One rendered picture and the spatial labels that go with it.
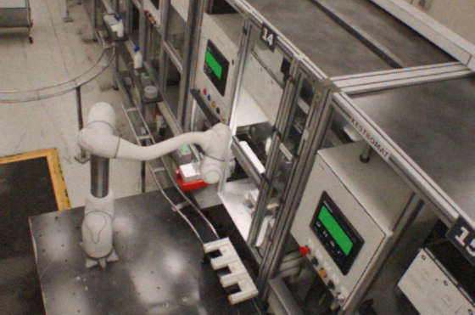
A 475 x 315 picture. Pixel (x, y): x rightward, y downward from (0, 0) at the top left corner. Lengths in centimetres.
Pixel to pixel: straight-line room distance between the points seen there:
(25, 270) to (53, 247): 80
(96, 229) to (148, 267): 38
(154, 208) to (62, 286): 74
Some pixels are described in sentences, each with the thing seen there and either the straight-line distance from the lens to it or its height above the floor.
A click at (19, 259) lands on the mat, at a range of 355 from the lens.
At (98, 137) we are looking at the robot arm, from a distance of 207.
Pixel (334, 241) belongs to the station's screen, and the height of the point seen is 158.
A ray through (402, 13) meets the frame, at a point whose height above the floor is 207.
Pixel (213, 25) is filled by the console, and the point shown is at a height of 182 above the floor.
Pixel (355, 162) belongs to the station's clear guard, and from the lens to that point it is 157.
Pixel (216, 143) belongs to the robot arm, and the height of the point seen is 145.
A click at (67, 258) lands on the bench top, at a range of 266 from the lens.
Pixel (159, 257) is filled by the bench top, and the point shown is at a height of 68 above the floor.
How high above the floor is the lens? 282
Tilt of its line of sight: 39 degrees down
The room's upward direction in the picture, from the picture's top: 11 degrees clockwise
